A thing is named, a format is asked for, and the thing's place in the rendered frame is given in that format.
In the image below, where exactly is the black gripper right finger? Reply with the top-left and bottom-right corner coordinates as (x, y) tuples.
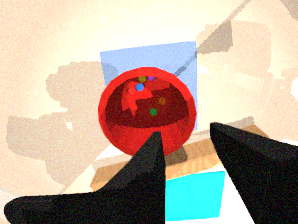
(209, 121), (298, 224)

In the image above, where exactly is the orange flat bar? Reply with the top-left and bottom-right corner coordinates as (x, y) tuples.
(89, 125), (270, 192)

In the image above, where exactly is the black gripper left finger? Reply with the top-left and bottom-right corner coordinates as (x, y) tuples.
(3, 131), (166, 224)

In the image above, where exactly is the red cup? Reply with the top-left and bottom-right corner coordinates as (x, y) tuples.
(97, 67), (197, 156)

